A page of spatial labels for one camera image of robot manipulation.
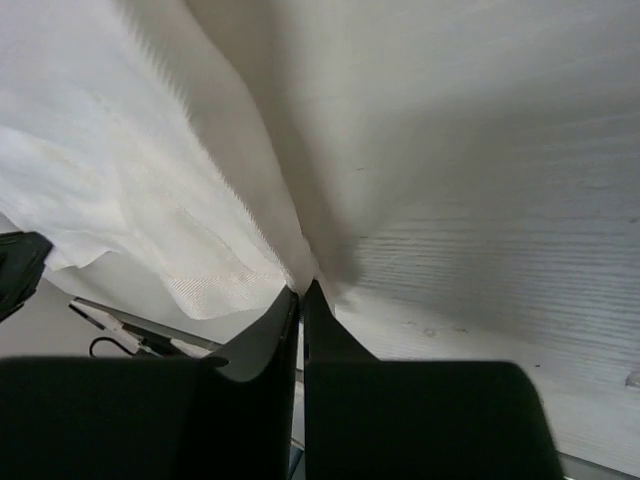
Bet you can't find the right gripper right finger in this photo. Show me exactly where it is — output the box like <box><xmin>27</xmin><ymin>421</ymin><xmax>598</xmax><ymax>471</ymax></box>
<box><xmin>302</xmin><ymin>282</ymin><xmax>564</xmax><ymax>479</ymax></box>

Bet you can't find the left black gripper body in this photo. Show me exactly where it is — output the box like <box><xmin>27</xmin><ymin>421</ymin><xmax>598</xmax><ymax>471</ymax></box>
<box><xmin>1</xmin><ymin>232</ymin><xmax>53</xmax><ymax>321</ymax></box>

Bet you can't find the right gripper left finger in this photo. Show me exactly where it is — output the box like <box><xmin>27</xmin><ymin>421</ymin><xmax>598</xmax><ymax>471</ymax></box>
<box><xmin>1</xmin><ymin>290</ymin><xmax>299</xmax><ymax>479</ymax></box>

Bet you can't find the white pleated skirt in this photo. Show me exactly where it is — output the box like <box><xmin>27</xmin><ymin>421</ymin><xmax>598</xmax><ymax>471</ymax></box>
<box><xmin>1</xmin><ymin>1</ymin><xmax>317</xmax><ymax>320</ymax></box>

